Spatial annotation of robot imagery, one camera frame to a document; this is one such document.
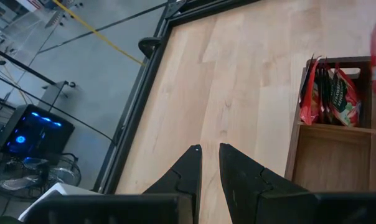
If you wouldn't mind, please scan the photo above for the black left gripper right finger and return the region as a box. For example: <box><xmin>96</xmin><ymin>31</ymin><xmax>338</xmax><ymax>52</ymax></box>
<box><xmin>219</xmin><ymin>142</ymin><xmax>313</xmax><ymax>224</ymax></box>

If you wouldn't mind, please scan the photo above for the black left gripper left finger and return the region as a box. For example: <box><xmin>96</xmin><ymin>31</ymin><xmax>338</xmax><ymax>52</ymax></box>
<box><xmin>143</xmin><ymin>144</ymin><xmax>204</xmax><ymax>224</ymax></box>

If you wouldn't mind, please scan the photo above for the wooden compartment box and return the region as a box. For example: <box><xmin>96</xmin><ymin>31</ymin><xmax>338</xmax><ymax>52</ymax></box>
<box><xmin>283</xmin><ymin>55</ymin><xmax>376</xmax><ymax>193</ymax></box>

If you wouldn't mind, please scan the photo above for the black floor fan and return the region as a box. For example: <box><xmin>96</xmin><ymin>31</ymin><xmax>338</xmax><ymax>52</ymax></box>
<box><xmin>0</xmin><ymin>151</ymin><xmax>82</xmax><ymax>200</ymax></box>

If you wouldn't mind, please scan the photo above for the black wheeled stand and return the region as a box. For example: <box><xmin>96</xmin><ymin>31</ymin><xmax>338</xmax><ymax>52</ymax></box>
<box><xmin>0</xmin><ymin>45</ymin><xmax>77</xmax><ymax>110</ymax></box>

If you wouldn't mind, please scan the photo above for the black computer tower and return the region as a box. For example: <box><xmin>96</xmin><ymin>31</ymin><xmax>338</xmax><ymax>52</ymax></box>
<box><xmin>0</xmin><ymin>103</ymin><xmax>76</xmax><ymax>160</ymax></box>

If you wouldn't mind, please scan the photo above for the yellow hanging cable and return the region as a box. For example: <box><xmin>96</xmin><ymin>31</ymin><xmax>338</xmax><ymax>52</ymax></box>
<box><xmin>52</xmin><ymin>0</ymin><xmax>146</xmax><ymax>67</ymax></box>

